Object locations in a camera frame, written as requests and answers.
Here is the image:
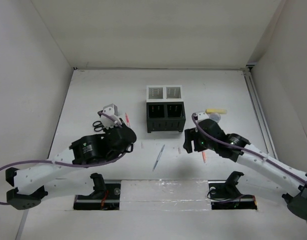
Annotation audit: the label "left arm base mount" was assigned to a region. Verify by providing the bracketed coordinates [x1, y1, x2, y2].
[73, 173, 121, 211]

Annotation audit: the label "yellow highlighter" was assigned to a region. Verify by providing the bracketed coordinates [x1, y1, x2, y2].
[205, 108, 228, 115]

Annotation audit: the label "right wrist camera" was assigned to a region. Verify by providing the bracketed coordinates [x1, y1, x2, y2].
[192, 111, 209, 123]

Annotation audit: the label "black slotted organizer box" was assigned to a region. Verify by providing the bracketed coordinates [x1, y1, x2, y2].
[146, 101, 186, 133]

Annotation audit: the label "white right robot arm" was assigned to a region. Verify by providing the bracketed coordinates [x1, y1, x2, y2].
[183, 114, 307, 221]

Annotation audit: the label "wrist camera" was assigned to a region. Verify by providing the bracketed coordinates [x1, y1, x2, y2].
[192, 111, 209, 123]
[97, 103, 122, 129]

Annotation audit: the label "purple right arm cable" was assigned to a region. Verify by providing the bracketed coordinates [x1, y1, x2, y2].
[191, 112, 307, 191]

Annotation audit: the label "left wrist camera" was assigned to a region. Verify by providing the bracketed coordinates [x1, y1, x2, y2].
[97, 103, 122, 129]

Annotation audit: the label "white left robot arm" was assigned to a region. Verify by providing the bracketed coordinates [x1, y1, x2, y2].
[5, 122, 137, 210]

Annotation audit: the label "clear jar of paperclips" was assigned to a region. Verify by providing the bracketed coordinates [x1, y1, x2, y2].
[209, 112, 221, 123]

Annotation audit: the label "white slotted organizer box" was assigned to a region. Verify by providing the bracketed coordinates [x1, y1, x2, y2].
[146, 85, 184, 103]

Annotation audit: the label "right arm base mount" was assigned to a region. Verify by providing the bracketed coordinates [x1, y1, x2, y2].
[206, 171, 258, 210]

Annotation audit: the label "orange red pen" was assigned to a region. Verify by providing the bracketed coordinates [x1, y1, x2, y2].
[201, 151, 207, 164]

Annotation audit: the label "black handled scissors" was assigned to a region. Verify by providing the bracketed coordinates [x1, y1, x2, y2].
[92, 120, 104, 132]

